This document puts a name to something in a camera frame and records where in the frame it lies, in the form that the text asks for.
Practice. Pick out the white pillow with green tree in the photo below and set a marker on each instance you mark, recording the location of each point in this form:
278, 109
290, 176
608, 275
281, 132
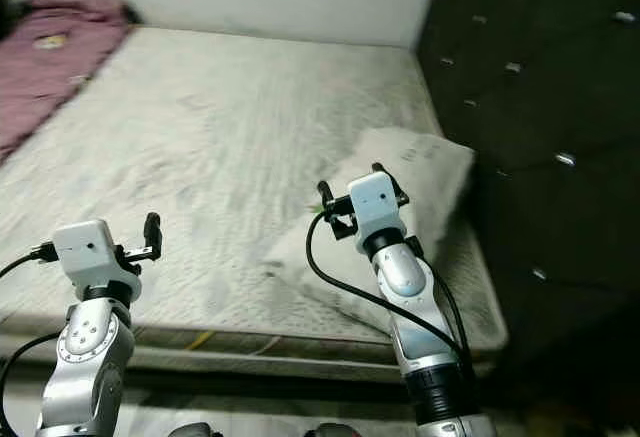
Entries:
300, 257

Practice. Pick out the silver robot left leg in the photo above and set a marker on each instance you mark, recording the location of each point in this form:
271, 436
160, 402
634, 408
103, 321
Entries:
195, 431

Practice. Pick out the silver robot leg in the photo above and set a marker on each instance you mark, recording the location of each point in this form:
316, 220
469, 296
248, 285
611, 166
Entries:
195, 431
332, 431

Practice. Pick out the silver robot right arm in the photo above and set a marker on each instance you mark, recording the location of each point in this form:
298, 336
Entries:
410, 287

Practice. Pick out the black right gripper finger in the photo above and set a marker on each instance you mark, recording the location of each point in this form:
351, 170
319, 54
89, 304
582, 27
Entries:
326, 197
380, 169

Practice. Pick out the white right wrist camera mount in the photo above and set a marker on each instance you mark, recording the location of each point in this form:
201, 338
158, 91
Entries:
375, 202

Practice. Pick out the pink cartoon print blanket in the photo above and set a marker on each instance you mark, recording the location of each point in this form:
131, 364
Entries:
50, 67

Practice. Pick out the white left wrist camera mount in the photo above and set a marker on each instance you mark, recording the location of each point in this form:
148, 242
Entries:
85, 247

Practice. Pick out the black tufted headboard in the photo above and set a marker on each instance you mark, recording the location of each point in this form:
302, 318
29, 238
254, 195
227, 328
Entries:
550, 107

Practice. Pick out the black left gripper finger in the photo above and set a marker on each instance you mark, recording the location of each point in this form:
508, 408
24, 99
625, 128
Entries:
153, 231

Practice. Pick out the silver robot right leg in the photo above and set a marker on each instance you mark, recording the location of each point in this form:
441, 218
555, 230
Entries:
332, 431

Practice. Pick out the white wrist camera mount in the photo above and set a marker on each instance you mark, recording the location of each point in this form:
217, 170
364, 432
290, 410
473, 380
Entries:
85, 247
375, 202

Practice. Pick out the grey quilted mattress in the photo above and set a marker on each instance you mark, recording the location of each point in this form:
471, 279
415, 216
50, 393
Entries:
190, 127

